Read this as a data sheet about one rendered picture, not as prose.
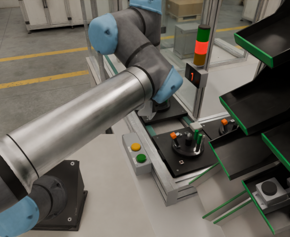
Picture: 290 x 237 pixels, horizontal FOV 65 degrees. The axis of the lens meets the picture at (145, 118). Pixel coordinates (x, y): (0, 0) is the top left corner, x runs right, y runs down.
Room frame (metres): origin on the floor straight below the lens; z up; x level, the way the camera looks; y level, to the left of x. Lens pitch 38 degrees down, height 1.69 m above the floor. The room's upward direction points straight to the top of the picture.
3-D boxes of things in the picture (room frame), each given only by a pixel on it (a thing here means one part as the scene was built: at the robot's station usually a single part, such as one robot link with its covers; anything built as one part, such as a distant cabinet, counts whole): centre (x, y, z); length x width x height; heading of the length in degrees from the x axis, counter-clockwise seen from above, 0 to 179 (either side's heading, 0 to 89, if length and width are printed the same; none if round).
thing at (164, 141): (0.71, -0.19, 1.01); 0.24 x 0.24 x 0.13; 21
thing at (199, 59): (0.93, -0.23, 1.28); 0.05 x 0.05 x 0.05
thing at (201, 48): (0.93, -0.23, 1.33); 0.05 x 0.05 x 0.05
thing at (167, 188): (0.91, 0.05, 0.91); 0.89 x 0.06 x 0.11; 21
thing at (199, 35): (0.93, -0.23, 1.38); 0.05 x 0.05 x 0.05
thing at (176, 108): (1.03, -0.07, 0.96); 0.24 x 0.24 x 0.02; 21
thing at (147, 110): (0.57, 0.00, 1.27); 0.06 x 0.03 x 0.09; 111
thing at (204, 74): (0.93, -0.23, 1.29); 0.12 x 0.05 x 0.25; 21
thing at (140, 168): (0.71, 0.04, 0.93); 0.21 x 0.07 x 0.06; 21
